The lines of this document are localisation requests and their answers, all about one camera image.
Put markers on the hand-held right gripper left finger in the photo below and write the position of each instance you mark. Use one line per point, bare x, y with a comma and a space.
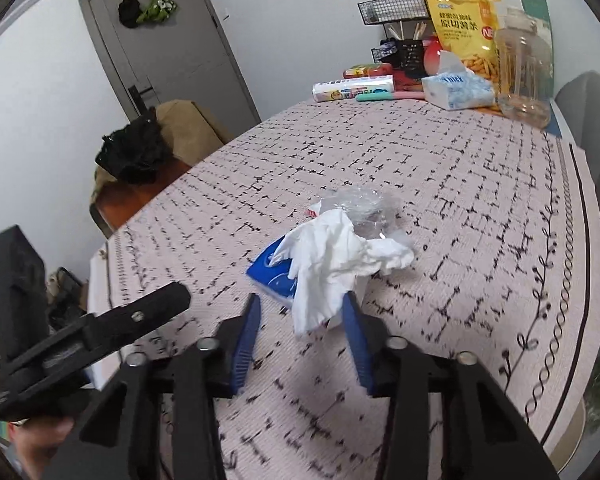
245, 345

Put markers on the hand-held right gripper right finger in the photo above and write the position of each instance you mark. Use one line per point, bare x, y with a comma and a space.
357, 345

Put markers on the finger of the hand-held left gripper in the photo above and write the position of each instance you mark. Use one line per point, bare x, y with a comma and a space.
140, 315
15, 290

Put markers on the blue and white box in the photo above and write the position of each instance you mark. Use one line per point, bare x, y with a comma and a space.
272, 275

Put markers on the large white tissue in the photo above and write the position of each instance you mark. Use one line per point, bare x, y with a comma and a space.
330, 260

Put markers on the person's left hand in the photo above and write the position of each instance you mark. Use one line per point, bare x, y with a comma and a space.
35, 447

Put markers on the wooden chair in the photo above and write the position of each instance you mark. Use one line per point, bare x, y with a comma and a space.
130, 200

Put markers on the clear plastic wrapper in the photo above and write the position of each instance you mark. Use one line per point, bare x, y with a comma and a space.
362, 207

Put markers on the black bag on chair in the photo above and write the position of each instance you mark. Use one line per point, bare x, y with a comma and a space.
132, 150

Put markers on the teal pen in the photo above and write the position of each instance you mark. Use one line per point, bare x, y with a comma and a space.
375, 96

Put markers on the white roll of bags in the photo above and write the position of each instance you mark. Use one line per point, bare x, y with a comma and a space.
350, 89

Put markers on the grey door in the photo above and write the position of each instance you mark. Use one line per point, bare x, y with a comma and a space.
190, 50

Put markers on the soft tissue pack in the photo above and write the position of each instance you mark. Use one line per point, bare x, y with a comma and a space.
457, 90

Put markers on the red packet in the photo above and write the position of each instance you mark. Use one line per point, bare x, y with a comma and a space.
365, 70

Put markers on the black pen holder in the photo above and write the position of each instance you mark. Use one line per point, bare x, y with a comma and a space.
411, 55

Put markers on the red apple-shaped container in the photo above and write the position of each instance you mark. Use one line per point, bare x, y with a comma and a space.
434, 57

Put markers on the black hat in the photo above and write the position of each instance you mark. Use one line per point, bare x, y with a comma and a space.
129, 10

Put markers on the green fabric pouch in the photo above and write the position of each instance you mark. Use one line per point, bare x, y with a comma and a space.
157, 7

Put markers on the clear plastic water jug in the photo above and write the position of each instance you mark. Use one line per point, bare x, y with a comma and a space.
522, 75

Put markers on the grey chair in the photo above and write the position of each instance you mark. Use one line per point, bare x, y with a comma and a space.
590, 125

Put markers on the yellow snack bag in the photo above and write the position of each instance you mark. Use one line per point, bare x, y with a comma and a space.
462, 30

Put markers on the green box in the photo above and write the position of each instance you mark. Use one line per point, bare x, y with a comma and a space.
537, 7

